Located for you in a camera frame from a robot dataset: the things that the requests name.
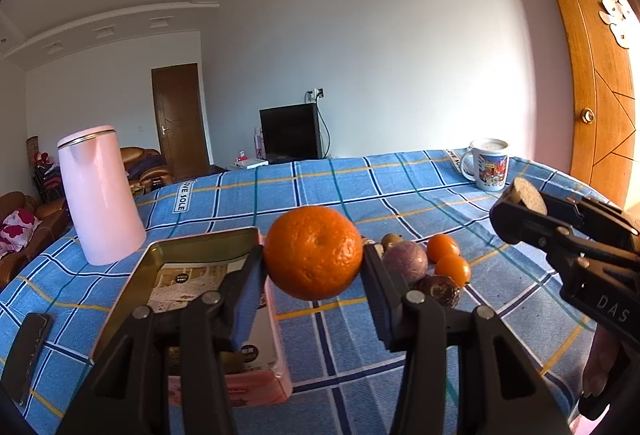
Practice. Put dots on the white flat box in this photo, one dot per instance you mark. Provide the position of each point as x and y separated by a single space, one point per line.
248 163

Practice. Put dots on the pink electric kettle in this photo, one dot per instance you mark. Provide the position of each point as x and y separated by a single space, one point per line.
100 200

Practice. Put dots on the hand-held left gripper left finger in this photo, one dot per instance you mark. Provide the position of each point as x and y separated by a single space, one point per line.
247 302

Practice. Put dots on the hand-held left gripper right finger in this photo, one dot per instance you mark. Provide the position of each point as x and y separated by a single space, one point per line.
380 310

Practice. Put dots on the person's right hand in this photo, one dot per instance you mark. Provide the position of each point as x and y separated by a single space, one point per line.
600 365

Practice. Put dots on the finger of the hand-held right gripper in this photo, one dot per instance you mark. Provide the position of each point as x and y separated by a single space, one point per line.
520 225
530 195

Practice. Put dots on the blue plaid tablecloth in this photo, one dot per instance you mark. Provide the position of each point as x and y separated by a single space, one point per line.
320 195

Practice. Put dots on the pink metal tin box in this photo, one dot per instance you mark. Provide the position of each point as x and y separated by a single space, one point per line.
260 355

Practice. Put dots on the large orange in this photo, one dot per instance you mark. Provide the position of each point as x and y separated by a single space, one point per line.
314 253

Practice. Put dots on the dark smartphone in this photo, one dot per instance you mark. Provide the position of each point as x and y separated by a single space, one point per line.
25 355

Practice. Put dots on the brown leather armchair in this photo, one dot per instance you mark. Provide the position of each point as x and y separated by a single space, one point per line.
25 235

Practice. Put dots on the white printed mug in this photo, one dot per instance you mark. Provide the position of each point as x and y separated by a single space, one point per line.
490 165

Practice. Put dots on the light wooden door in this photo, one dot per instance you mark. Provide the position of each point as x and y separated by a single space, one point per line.
585 80

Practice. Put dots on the brown leather sofa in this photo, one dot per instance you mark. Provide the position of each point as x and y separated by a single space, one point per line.
142 167

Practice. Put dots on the dark brown passion fruit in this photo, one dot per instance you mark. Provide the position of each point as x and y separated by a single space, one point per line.
440 292

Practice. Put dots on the dark brown wooden door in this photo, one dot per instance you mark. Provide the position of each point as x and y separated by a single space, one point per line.
180 125

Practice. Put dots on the small orange kumquat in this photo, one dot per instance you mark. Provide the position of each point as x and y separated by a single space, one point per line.
453 269
443 248

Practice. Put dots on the wall power outlet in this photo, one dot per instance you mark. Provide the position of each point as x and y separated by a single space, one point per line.
316 93

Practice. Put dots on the purple passion fruit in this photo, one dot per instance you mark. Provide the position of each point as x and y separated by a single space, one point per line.
405 261

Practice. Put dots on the red and white cushion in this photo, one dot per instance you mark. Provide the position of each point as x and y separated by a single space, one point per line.
17 230

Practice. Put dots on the small brown fruit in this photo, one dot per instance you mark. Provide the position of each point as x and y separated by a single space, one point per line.
392 241

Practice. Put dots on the printed paper card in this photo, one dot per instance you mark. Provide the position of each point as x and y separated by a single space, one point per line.
200 287

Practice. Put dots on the black television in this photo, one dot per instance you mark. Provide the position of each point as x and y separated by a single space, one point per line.
290 132

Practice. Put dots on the brass door knob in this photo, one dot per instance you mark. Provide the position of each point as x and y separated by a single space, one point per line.
587 116

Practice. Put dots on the white door decoration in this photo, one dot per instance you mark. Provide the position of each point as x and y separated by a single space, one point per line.
615 15

